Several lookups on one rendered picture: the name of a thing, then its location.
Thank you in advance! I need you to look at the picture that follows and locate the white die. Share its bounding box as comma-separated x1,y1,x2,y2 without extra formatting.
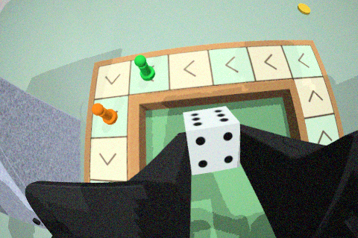
183,107,241,175

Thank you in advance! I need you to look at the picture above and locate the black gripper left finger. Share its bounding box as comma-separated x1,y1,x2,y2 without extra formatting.
25,133,192,238

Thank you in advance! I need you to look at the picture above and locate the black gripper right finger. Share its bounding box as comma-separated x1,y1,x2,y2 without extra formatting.
239,124,358,238

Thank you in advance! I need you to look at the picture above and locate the yellow flat disc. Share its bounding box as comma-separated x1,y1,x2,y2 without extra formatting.
298,3,310,15

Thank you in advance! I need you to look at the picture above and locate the green pawn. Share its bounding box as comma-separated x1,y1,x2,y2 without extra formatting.
134,55,155,82

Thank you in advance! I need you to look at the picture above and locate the orange pawn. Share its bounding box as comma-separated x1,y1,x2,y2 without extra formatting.
92,103,117,125

